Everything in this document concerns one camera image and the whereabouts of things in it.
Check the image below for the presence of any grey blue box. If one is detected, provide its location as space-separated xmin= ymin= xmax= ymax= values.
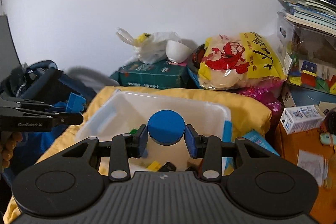
xmin=282 ymin=82 xmax=336 ymax=112

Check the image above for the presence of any yellow snack bag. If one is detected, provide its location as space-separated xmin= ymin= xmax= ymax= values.
xmin=197 ymin=31 xmax=287 ymax=90

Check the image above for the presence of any yellow blanket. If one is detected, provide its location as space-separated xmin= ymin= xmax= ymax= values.
xmin=3 ymin=85 xmax=273 ymax=224

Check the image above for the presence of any stack of books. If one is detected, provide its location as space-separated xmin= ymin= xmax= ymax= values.
xmin=275 ymin=0 xmax=336 ymax=36

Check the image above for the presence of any white milk carton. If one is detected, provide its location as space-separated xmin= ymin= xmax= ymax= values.
xmin=279 ymin=104 xmax=326 ymax=135

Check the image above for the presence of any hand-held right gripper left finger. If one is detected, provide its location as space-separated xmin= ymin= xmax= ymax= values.
xmin=62 ymin=124 xmax=149 ymax=183

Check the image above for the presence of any light blue box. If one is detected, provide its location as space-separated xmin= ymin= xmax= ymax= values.
xmin=223 ymin=120 xmax=280 ymax=174

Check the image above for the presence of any white plastic bin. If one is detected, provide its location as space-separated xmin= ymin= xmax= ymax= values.
xmin=76 ymin=90 xmax=233 ymax=180

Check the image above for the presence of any blue bag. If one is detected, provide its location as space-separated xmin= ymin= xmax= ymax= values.
xmin=0 ymin=60 xmax=98 ymax=189

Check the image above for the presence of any dark green box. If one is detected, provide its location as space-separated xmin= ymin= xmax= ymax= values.
xmin=110 ymin=59 xmax=190 ymax=90

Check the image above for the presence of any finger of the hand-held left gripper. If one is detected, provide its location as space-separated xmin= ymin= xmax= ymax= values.
xmin=0 ymin=97 xmax=60 ymax=117
xmin=51 ymin=113 xmax=84 ymax=126

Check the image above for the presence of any white paper slip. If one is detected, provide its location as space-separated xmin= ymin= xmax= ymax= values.
xmin=298 ymin=150 xmax=329 ymax=187

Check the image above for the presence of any blue cylinder block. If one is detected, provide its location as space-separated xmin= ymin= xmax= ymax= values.
xmin=147 ymin=110 xmax=186 ymax=146

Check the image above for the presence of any black toy car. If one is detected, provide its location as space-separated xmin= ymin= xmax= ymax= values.
xmin=159 ymin=162 xmax=176 ymax=172

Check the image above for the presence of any person's left hand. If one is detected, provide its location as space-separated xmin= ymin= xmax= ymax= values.
xmin=1 ymin=132 xmax=24 ymax=170

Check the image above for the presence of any white plastic bag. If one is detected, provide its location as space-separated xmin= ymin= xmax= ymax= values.
xmin=115 ymin=27 xmax=184 ymax=64

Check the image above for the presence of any pink shiny bag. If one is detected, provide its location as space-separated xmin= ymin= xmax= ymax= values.
xmin=237 ymin=82 xmax=284 ymax=130

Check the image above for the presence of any small teal toy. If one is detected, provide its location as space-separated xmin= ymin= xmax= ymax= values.
xmin=319 ymin=132 xmax=336 ymax=146

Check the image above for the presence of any beige wooden cube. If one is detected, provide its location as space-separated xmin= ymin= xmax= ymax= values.
xmin=186 ymin=158 xmax=204 ymax=172

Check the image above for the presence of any clear box of wooden blocks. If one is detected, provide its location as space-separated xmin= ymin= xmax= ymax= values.
xmin=276 ymin=11 xmax=336 ymax=95

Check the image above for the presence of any white bowl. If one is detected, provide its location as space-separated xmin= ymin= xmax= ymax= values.
xmin=165 ymin=40 xmax=192 ymax=62

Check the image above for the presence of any yellow studded toy brick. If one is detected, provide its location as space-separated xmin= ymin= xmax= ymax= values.
xmin=146 ymin=161 xmax=161 ymax=172

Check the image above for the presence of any orange cardboard box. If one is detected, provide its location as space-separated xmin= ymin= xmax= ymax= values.
xmin=272 ymin=121 xmax=336 ymax=224

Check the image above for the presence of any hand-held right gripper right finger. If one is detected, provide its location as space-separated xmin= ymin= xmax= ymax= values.
xmin=184 ymin=124 xmax=277 ymax=183

